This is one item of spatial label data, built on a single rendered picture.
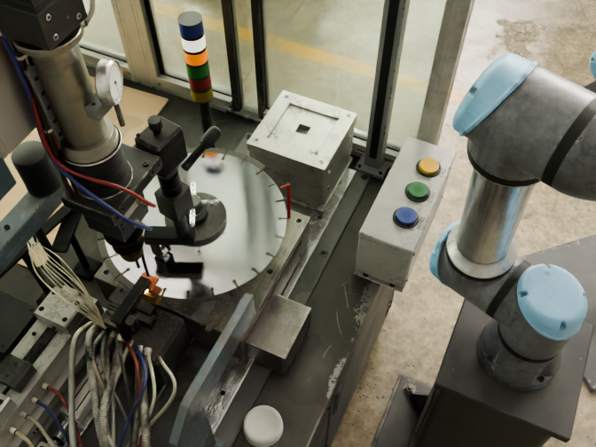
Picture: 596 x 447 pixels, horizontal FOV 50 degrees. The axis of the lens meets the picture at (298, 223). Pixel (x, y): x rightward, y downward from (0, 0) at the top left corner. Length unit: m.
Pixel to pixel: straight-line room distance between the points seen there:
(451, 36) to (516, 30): 2.07
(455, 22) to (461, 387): 0.66
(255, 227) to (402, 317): 1.09
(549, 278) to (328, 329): 0.42
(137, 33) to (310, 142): 0.53
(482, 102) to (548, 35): 2.53
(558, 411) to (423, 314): 0.96
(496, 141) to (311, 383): 0.62
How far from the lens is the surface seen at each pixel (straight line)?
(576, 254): 2.43
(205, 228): 1.14
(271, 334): 1.18
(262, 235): 1.13
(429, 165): 1.32
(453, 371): 1.26
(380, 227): 1.22
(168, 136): 0.88
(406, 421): 1.99
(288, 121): 1.39
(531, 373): 1.24
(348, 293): 1.31
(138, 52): 1.68
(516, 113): 0.77
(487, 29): 3.26
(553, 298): 1.11
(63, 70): 0.72
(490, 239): 1.01
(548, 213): 2.53
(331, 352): 1.24
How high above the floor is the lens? 1.87
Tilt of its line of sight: 54 degrees down
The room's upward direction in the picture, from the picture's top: straight up
